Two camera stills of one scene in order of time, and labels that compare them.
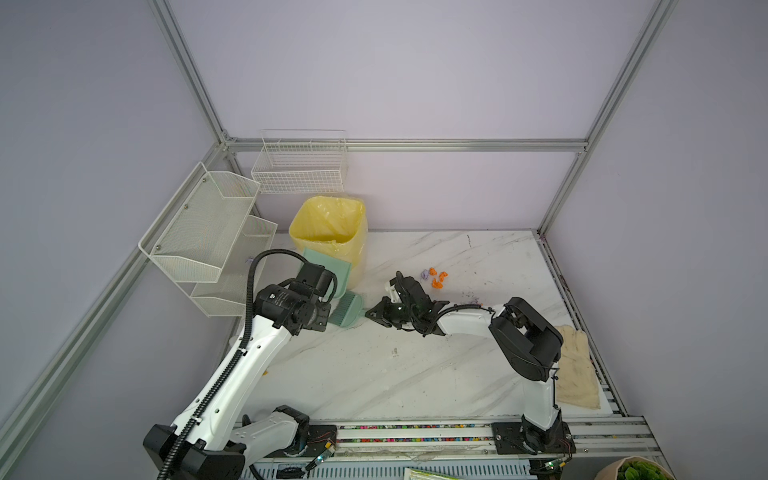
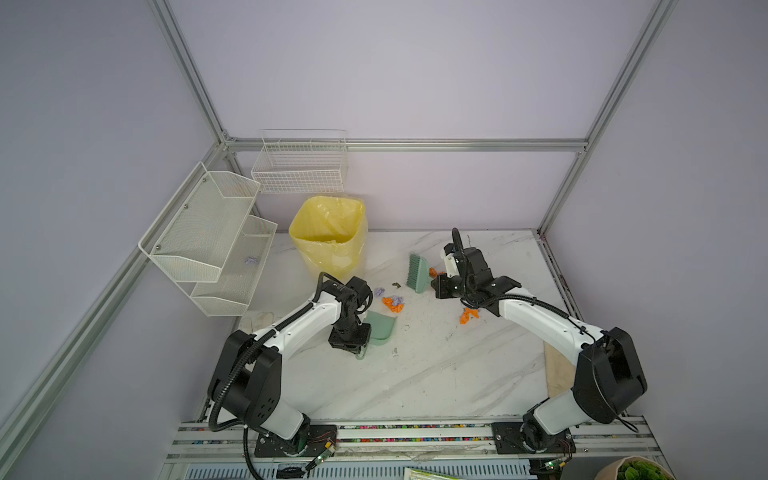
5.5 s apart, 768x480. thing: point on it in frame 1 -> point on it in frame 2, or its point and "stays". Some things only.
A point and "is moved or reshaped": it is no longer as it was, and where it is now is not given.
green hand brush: [347, 311] is moved or reshaped
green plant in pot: [633, 468] stays
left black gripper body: [320, 317] -> [348, 335]
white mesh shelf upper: [195, 233] stays
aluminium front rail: [598, 436] stays
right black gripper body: [407, 315] -> [449, 287]
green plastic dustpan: [341, 269] -> [382, 329]
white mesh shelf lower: [228, 296] stays
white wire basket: [302, 161] stays
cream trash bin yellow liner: [335, 227] stays
